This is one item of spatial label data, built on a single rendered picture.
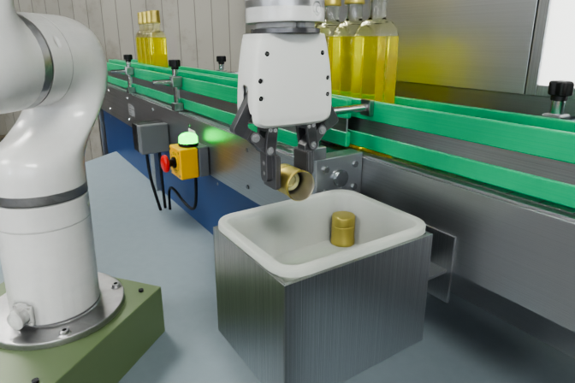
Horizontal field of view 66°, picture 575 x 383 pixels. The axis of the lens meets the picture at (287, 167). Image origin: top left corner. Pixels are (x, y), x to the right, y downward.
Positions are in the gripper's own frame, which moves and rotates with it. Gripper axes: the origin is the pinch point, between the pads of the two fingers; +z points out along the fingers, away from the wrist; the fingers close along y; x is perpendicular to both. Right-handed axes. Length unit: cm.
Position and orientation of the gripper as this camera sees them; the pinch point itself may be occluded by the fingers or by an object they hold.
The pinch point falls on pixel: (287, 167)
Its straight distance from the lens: 51.5
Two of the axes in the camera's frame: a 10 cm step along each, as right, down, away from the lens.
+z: 0.1, 9.6, 2.6
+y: -8.7, 1.4, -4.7
